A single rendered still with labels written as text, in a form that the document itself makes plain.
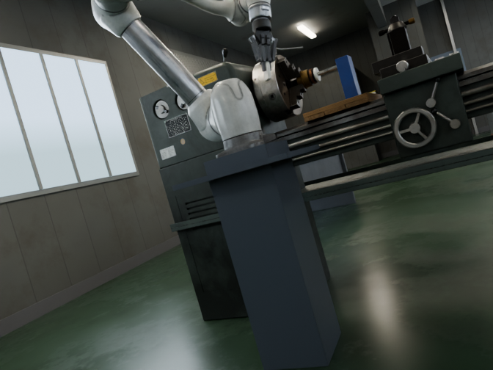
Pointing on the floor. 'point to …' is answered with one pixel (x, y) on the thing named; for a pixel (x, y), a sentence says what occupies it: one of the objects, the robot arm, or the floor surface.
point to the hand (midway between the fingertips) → (266, 71)
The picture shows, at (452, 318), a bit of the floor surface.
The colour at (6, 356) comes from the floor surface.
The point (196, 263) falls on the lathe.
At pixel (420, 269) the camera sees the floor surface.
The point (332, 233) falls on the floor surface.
